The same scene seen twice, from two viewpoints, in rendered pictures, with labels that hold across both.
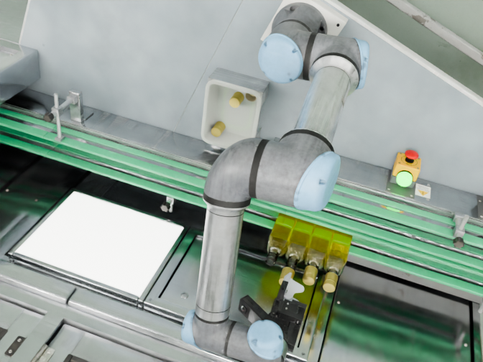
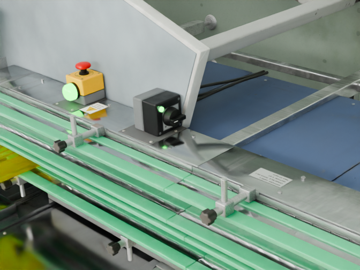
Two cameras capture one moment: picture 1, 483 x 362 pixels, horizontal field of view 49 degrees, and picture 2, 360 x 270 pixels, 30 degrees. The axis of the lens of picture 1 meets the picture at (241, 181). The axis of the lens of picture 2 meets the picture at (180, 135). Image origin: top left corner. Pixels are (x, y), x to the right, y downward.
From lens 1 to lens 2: 162 cm
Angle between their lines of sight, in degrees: 32
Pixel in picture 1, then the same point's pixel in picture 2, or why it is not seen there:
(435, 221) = not seen: hidden behind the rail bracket
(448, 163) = (124, 77)
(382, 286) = (69, 230)
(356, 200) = (16, 111)
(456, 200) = (119, 118)
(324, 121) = not seen: outside the picture
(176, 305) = not seen: outside the picture
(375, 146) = (73, 64)
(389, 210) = (37, 121)
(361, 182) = (38, 97)
